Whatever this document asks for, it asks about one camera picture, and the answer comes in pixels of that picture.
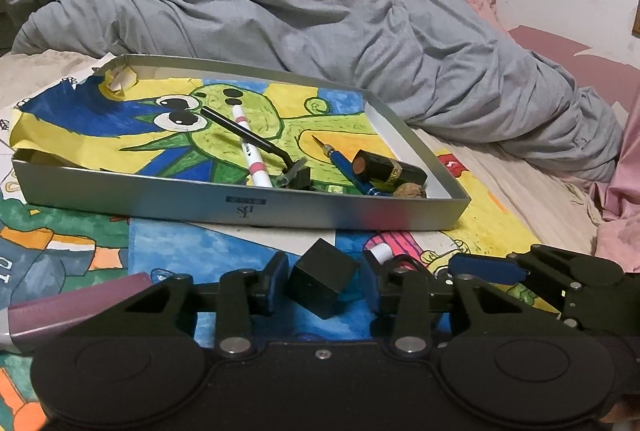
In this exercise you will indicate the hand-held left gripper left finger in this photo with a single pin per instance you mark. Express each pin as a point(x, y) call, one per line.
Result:
point(272, 283)

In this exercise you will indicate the white pink marker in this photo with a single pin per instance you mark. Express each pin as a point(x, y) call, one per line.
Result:
point(247, 146)

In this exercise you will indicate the black lipstick tube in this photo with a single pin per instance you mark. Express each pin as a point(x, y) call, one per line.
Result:
point(390, 168)

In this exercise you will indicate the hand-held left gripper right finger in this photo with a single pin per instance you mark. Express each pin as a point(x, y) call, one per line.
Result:
point(374, 288)

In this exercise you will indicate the black cube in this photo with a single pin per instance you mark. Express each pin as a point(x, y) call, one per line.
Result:
point(320, 281)

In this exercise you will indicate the green frog drawing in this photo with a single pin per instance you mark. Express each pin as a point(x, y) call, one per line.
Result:
point(150, 131)

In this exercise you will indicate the red-haired character drawing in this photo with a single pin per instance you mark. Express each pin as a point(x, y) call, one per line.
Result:
point(50, 241)

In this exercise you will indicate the silver metal tray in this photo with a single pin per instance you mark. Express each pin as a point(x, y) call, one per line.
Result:
point(175, 206)

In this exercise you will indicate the yellow cartoon drawing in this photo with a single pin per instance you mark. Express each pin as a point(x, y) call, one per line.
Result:
point(500, 226)

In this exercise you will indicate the purple tube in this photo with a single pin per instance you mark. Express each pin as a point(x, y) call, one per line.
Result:
point(65, 311)

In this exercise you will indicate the small white red tube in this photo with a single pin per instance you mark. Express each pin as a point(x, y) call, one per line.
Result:
point(381, 253)

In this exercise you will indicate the pink blanket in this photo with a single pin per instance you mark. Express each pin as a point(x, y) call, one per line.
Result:
point(622, 191)

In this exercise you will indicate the crumpled masking tape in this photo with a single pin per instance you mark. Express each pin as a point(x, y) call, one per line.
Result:
point(120, 80)

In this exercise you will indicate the brown walnut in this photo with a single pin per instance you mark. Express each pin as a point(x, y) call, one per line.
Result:
point(410, 191)

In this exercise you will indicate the blue sea drawing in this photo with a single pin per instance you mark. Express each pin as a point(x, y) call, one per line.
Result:
point(200, 256)

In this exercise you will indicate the pale pink cloth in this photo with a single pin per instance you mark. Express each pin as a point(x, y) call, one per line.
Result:
point(480, 6)

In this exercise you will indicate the black eyelash comb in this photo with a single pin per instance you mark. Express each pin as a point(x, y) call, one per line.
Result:
point(240, 128)

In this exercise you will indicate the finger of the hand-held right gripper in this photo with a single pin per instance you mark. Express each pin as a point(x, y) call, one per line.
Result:
point(482, 268)

